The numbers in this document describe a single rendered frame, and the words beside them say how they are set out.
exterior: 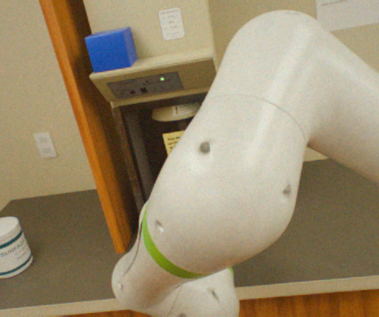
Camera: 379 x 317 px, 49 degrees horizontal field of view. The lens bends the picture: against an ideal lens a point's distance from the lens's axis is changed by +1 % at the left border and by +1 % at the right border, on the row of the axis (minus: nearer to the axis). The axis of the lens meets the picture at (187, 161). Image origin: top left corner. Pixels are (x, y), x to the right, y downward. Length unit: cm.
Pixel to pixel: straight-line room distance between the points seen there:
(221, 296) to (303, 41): 47
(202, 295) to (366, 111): 43
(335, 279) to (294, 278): 10
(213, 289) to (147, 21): 73
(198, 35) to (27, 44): 81
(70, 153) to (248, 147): 154
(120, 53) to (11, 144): 95
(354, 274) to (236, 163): 87
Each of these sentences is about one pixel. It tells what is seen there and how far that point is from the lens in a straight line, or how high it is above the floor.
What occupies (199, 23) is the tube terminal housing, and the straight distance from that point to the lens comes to 116.
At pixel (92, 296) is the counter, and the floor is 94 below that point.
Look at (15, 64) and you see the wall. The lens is 180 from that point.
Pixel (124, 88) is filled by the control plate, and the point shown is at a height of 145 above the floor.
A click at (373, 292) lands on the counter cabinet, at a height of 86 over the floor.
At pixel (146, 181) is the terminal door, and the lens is 131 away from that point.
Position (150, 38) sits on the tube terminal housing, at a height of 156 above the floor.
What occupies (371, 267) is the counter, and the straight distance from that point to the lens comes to 119.
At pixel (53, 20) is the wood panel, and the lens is 115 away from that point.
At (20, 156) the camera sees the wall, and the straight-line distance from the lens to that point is 194.
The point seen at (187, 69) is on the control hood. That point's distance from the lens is 109.
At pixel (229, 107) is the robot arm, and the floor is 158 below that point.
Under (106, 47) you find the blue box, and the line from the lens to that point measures 110.
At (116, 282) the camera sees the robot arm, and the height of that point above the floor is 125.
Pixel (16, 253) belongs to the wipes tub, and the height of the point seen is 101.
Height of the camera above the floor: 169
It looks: 23 degrees down
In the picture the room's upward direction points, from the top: 11 degrees counter-clockwise
